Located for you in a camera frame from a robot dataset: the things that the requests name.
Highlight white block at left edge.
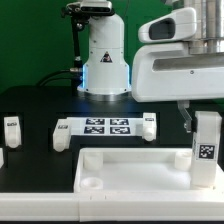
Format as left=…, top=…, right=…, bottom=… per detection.
left=0, top=148, right=4, bottom=169

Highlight white L-shaped obstacle fence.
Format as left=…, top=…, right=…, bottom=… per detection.
left=0, top=149, right=224, bottom=222

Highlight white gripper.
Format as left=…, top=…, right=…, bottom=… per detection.
left=132, top=42, right=224, bottom=133

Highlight white desk tabletop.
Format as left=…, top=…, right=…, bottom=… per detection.
left=73, top=147, right=224, bottom=194

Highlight black cables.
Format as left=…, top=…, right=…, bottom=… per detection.
left=35, top=69, right=83, bottom=88

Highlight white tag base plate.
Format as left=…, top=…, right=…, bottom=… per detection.
left=68, top=117, right=143, bottom=136

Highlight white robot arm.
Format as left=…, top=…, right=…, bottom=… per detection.
left=78, top=0, right=224, bottom=102

